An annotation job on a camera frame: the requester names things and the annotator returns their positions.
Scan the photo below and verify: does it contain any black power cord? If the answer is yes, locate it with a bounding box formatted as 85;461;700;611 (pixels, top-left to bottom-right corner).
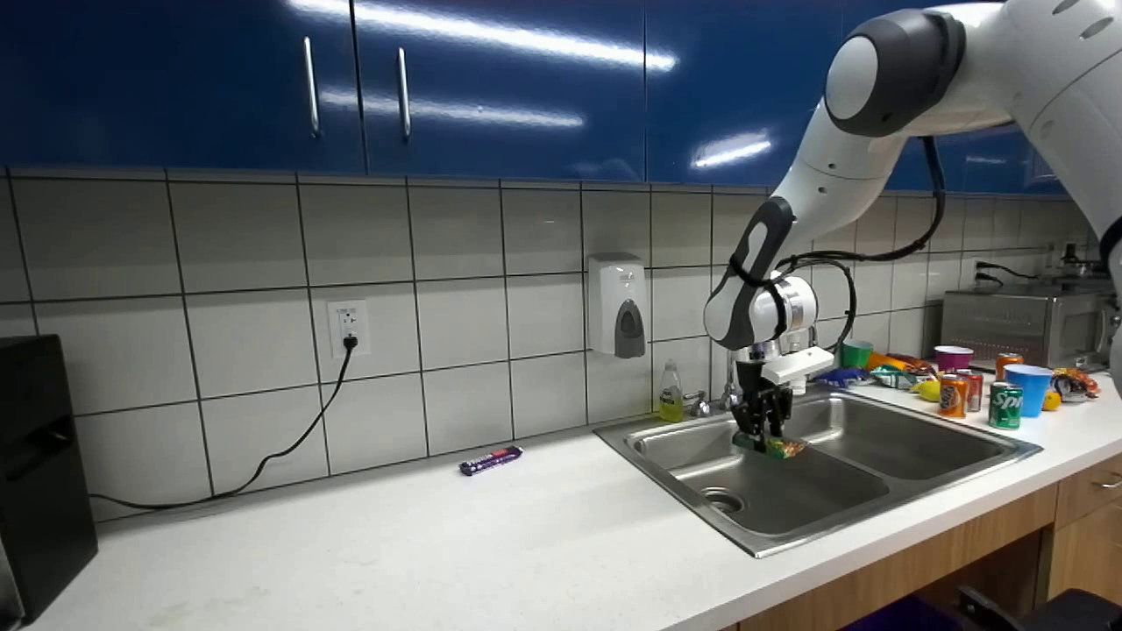
86;335;361;514

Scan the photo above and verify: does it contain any white wall power outlet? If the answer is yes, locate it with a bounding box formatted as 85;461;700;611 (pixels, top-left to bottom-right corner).
325;299;373;354

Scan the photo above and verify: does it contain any stainless steel toaster oven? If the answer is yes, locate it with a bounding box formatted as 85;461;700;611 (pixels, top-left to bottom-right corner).
940;288;1101;371

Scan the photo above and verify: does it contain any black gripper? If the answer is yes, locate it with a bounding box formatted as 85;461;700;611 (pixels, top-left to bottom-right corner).
729;359;799;453

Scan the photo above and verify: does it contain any colourful snack packet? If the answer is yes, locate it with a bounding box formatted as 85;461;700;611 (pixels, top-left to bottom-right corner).
866;350;940;396

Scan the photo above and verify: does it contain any purple marker pen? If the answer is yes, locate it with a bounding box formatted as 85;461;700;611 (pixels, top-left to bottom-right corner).
457;441;525;481

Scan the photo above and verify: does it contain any white wall soap dispenser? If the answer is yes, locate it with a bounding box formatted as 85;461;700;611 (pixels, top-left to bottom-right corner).
585;257;653;361

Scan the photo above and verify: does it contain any black countertop appliance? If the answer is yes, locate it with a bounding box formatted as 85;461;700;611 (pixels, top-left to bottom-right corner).
0;335;100;623

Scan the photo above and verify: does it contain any green dish soap bottle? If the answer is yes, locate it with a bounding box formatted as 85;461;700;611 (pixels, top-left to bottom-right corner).
653;361;692;424

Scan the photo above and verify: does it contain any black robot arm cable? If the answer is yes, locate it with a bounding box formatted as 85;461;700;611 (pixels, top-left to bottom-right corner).
774;137;951;354

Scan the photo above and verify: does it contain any blue plastic cup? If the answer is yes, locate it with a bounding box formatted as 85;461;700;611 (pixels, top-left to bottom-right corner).
1004;361;1059;421

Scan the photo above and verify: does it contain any green soda can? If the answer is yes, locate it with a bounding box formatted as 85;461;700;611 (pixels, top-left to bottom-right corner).
984;379;1025;430

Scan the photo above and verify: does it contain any wooden base cabinet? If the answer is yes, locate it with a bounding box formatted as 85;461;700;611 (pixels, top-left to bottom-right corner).
732;453;1122;631

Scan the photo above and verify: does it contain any dark office chair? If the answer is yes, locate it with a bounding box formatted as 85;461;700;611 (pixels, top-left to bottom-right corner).
958;586;1122;631

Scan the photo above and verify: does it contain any orange yellow snack packet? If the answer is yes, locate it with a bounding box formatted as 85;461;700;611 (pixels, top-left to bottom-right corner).
1051;365;1101;402

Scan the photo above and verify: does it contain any silver upper cabinet handle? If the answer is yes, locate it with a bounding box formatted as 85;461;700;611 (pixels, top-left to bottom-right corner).
393;46;418;145
297;31;325;141

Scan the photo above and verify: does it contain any black cable on oven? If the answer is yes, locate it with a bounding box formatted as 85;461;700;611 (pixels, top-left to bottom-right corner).
970;257;1062;290

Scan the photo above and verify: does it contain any white cup purple rim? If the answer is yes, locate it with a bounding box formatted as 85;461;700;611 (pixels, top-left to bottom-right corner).
930;345;978;375

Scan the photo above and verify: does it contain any stainless steel double sink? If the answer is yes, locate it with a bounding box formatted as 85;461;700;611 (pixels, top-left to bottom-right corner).
592;388;1046;560

